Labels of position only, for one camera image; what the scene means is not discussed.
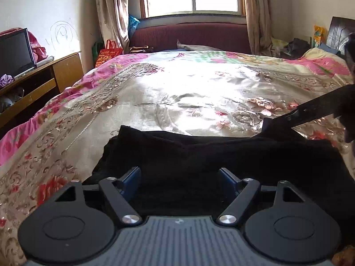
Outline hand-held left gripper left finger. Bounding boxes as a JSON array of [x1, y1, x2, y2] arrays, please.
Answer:
[[54, 166, 142, 225]]

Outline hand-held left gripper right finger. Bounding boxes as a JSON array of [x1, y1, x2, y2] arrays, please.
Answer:
[[218, 168, 306, 226]]

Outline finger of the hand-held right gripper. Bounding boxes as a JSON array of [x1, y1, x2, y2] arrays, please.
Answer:
[[262, 88, 342, 130]]

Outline black pants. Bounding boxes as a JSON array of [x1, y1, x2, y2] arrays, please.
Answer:
[[83, 125, 355, 255]]

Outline blue cloth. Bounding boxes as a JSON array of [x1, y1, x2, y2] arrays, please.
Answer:
[[319, 43, 346, 56]]

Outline pile of dark clothes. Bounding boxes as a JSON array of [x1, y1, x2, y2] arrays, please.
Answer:
[[283, 38, 311, 60]]

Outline white crumpled bags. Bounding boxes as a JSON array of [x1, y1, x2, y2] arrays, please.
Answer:
[[270, 37, 289, 57]]

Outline yellow packet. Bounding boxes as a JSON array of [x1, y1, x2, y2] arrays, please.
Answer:
[[313, 25, 325, 47]]

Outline dark wooden headboard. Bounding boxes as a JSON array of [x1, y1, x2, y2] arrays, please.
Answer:
[[326, 17, 355, 56]]

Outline floral satin bedspread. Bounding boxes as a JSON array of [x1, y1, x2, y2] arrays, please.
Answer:
[[0, 47, 355, 266]]

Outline beige patterned curtain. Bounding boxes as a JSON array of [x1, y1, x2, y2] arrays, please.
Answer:
[[243, 0, 274, 56], [94, 0, 131, 54]]

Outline red gift bag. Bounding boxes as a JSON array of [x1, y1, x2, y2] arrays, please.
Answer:
[[95, 39, 123, 67]]

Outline wooden cabinet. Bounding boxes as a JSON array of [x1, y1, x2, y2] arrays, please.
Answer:
[[0, 52, 84, 139]]

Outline brown handbag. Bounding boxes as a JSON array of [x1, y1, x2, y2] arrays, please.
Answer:
[[129, 46, 154, 54]]

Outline green bag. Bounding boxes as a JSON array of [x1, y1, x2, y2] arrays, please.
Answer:
[[92, 41, 104, 61]]

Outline grey crumpled cloth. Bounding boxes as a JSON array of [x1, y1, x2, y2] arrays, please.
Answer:
[[177, 40, 222, 52]]

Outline maroon upholstered sofa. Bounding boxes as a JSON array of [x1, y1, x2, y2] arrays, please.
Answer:
[[130, 22, 251, 54]]

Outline grey cloth bundle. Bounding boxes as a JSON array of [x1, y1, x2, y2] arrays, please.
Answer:
[[0, 87, 25, 111]]

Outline blue plastic bag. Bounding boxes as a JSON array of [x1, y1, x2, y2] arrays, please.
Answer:
[[128, 15, 140, 36]]

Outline purple cloth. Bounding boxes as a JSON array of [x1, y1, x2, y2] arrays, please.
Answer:
[[0, 74, 16, 88]]

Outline pink cloth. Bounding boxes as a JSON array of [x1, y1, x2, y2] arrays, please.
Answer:
[[0, 27, 47, 63]]

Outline black flat screen monitor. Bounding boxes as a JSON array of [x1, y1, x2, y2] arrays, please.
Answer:
[[0, 28, 37, 78]]

